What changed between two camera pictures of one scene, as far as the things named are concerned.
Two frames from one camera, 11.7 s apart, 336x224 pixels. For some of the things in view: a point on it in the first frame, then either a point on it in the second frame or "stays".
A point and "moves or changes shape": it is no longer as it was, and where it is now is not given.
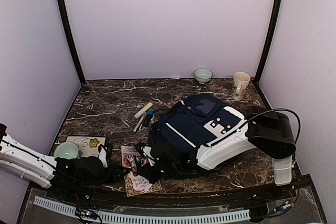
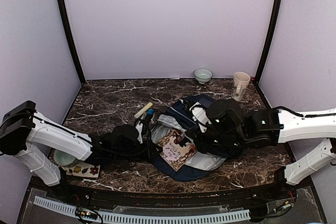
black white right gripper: x=150 y=177 to x=202 y=146
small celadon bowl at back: x=202 y=75 stays
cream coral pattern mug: x=241 y=80 stays
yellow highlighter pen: x=146 y=108 stays
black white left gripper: x=110 y=167 to x=147 y=152
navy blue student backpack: x=184 y=123 moves or changes shape
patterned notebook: x=135 y=185 moves or changes shape
